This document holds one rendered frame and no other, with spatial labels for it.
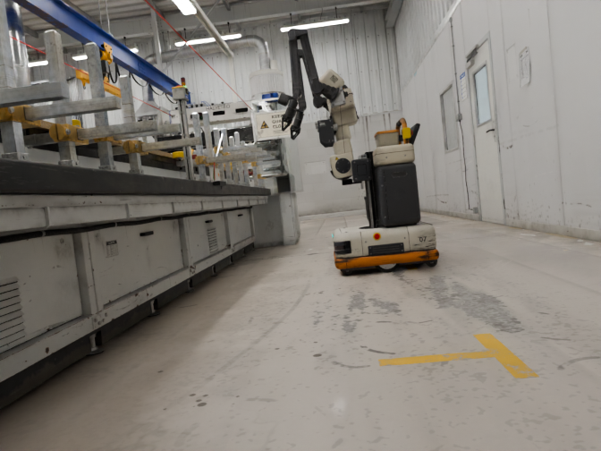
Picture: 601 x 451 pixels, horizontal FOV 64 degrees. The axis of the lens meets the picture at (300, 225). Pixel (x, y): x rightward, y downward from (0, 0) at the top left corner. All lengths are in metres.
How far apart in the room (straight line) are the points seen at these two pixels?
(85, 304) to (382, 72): 11.03
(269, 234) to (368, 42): 7.68
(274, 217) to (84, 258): 4.04
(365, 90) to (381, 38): 1.29
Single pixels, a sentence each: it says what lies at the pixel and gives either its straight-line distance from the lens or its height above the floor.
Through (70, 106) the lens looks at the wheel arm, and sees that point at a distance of 1.40.
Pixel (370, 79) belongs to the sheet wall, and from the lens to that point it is 12.43.
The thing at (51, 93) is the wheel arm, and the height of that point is 0.80.
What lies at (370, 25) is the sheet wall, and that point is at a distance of 12.76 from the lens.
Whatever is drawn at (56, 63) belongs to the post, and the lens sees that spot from 1.69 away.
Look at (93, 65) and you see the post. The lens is 1.92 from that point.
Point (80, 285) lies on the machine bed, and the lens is 2.09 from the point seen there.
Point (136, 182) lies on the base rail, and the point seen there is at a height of 0.66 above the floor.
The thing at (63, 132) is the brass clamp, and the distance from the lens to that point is 1.62.
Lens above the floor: 0.53
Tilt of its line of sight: 3 degrees down
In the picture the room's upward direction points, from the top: 6 degrees counter-clockwise
